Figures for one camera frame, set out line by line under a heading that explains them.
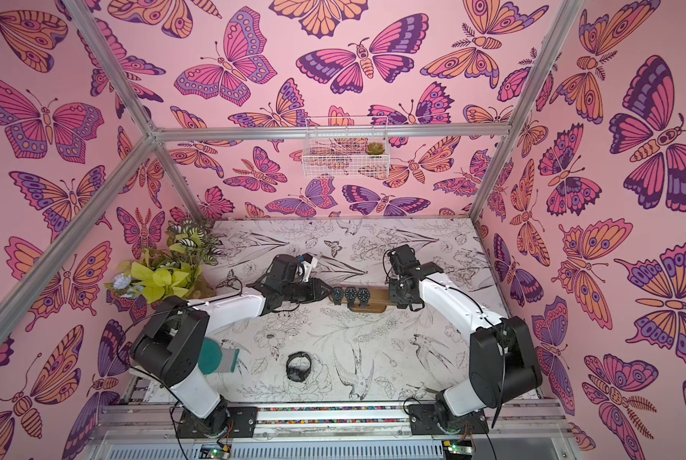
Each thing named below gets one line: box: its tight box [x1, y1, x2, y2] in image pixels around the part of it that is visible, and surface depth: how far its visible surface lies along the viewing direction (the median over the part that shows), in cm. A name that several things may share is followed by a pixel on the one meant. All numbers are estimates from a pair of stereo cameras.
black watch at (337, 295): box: [332, 286, 344, 306], surface depth 90 cm
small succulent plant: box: [365, 141, 386, 156], surface depth 94 cm
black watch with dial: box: [357, 287, 371, 308], surface depth 89 cm
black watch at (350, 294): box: [344, 285, 358, 308], surface depth 90 cm
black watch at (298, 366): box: [285, 350, 313, 383], surface depth 85 cm
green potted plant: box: [104, 218, 220, 306], surface depth 80 cm
